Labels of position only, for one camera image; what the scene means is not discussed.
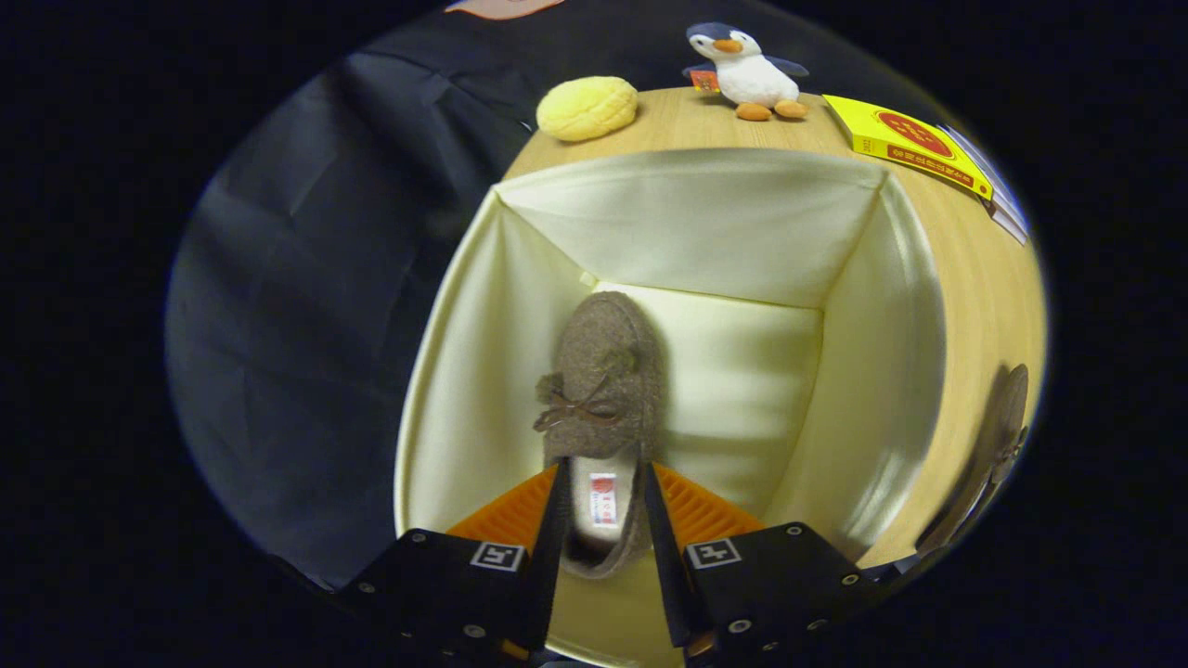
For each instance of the yellow bread plush toy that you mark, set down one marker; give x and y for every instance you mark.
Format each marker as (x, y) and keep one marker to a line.
(585, 109)

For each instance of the penguin plush toy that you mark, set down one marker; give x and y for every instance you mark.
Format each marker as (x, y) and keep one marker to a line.
(752, 79)

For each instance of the brown felt shoe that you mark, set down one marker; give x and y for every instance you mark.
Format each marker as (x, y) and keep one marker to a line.
(599, 353)
(998, 427)

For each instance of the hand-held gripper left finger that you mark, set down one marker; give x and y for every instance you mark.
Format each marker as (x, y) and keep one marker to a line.
(549, 575)

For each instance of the black backdrop cloth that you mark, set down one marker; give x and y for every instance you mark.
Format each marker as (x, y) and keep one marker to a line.
(306, 325)

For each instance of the yellow book with red circle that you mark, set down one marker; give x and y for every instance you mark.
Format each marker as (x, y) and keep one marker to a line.
(900, 139)

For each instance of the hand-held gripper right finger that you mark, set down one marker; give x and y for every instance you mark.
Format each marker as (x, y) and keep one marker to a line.
(670, 584)

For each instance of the cream fabric storage box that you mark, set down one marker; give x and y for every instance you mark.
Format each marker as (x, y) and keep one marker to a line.
(705, 232)

